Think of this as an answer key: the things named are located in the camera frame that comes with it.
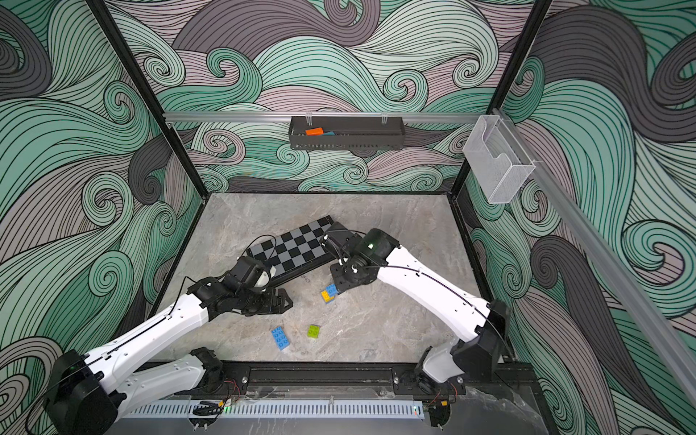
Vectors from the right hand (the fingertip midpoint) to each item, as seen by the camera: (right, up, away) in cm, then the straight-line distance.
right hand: (348, 279), depth 72 cm
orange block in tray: (-11, +47, +21) cm, 52 cm away
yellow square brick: (-7, -9, +15) cm, 19 cm away
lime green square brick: (-11, -18, +10) cm, 23 cm away
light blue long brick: (-5, -7, +14) cm, 16 cm away
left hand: (-19, -8, +6) cm, 22 cm away
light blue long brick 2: (-20, -20, +8) cm, 29 cm away
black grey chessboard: (-19, +4, +24) cm, 31 cm away
